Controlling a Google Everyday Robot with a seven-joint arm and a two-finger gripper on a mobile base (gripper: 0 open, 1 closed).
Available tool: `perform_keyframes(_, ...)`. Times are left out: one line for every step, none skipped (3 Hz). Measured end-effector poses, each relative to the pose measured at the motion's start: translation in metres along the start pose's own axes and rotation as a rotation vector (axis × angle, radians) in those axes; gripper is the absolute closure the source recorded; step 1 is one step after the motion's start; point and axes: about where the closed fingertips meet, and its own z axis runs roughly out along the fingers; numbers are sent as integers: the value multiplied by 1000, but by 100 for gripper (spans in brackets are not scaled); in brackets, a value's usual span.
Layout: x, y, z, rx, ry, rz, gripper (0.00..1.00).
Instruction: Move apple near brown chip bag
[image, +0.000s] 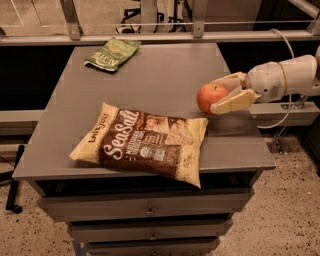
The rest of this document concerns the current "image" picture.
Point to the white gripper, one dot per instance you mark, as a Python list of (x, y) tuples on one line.
[(265, 81)]

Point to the red apple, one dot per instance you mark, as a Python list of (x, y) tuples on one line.
[(208, 94)]

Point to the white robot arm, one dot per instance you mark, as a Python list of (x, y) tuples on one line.
[(301, 76)]

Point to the brown sea salt chip bag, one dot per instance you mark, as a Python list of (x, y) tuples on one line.
[(138, 141)]

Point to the green chip bag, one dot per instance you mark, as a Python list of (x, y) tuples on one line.
[(113, 54)]

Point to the top grey drawer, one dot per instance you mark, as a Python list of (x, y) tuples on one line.
[(145, 205)]

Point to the grey drawer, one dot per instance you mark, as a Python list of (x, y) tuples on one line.
[(145, 205), (152, 248), (150, 231)]

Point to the middle grey drawer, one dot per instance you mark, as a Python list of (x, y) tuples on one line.
[(150, 231)]

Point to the bottom grey drawer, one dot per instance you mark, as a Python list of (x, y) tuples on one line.
[(152, 248)]

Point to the metal window railing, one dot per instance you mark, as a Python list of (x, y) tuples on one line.
[(93, 22)]

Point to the grey drawer cabinet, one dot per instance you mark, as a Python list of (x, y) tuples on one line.
[(158, 79)]

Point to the black stand leg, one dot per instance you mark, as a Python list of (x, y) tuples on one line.
[(11, 205)]

